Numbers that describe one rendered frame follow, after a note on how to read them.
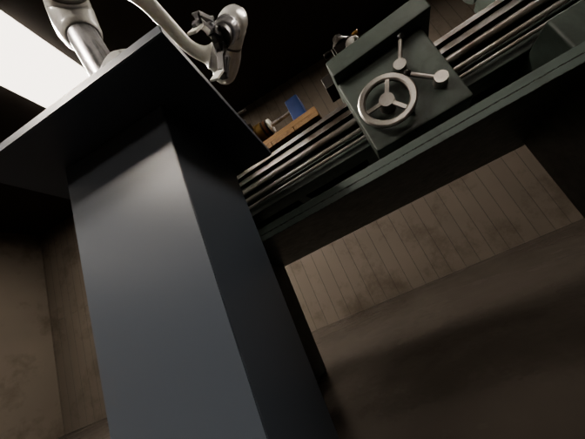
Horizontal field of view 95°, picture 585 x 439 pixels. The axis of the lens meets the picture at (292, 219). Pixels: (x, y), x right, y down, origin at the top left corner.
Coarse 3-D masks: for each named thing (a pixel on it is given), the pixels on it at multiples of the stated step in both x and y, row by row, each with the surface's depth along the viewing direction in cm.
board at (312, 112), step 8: (312, 112) 95; (296, 120) 98; (304, 120) 96; (312, 120) 96; (288, 128) 99; (296, 128) 97; (304, 128) 98; (272, 136) 101; (280, 136) 100; (288, 136) 99; (272, 144) 100; (280, 144) 101
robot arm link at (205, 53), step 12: (132, 0) 93; (144, 0) 93; (156, 0) 96; (156, 12) 97; (168, 24) 100; (180, 36) 104; (192, 48) 108; (204, 48) 109; (204, 60) 111; (216, 60) 110
